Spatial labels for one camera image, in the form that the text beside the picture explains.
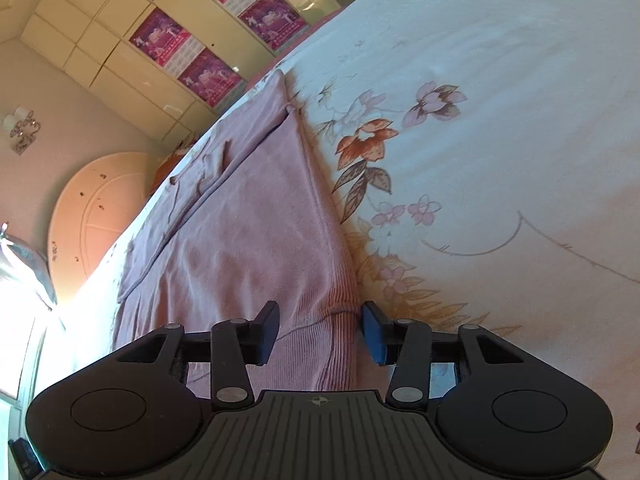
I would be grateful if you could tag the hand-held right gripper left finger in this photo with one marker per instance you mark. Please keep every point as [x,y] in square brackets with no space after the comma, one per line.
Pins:
[265,332]

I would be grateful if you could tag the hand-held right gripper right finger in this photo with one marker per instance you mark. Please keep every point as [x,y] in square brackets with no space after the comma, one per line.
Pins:
[375,334]

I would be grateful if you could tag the pink long-sleeved sweater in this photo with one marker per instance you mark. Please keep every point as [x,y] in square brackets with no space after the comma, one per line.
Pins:
[250,220]

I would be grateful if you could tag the orange striped pillow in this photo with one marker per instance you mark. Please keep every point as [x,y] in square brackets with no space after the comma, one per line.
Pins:
[167,170]

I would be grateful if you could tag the cream arched bed headboard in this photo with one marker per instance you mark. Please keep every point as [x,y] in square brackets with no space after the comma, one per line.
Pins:
[95,210]

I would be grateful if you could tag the grey tied-back curtain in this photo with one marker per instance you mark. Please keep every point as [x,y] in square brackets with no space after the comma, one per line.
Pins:
[27,265]

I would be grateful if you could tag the bright window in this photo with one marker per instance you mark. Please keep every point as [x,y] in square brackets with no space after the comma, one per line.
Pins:
[15,360]

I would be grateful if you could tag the cream built-in wardrobe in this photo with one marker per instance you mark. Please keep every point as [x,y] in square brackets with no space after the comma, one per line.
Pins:
[115,35]

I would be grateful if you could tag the purple wall poster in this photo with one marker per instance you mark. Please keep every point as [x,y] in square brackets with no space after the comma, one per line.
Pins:
[272,19]
[210,80]
[159,40]

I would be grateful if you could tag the ornate wall lamp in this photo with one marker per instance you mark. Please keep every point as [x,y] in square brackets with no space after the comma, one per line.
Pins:
[21,127]

